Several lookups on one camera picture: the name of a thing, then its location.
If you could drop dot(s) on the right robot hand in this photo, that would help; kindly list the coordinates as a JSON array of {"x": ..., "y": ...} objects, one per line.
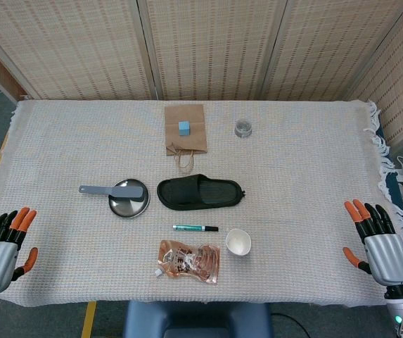
[{"x": 387, "y": 257}]

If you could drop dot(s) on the bamboo folding screen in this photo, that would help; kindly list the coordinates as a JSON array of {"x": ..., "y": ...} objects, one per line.
[{"x": 222, "y": 49}]

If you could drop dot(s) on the small clear round container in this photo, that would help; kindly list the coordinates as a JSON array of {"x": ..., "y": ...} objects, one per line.
[{"x": 243, "y": 129}]

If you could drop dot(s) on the brown paper bag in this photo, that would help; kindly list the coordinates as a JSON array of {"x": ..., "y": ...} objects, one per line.
[{"x": 187, "y": 144}]

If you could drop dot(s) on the blue foam cube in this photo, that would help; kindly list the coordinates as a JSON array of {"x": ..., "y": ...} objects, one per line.
[{"x": 184, "y": 129}]

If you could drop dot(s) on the white woven tablecloth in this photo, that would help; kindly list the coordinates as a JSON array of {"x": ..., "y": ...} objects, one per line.
[{"x": 292, "y": 176}]

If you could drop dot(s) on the round steel plate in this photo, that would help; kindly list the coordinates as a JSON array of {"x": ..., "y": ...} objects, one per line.
[{"x": 129, "y": 208}]

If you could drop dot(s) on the white floral paper cup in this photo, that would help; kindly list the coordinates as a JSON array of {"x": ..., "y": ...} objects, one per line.
[{"x": 238, "y": 243}]

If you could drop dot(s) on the black slipper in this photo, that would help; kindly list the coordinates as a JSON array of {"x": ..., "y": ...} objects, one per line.
[{"x": 180, "y": 192}]

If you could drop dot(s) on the green marker pen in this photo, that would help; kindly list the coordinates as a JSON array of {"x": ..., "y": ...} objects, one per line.
[{"x": 190, "y": 228}]

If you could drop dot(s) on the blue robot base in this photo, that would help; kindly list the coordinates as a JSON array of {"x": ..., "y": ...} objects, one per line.
[{"x": 197, "y": 317}]

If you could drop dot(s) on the brown liquid spout pouch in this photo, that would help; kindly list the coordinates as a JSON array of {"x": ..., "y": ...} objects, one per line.
[{"x": 187, "y": 262}]

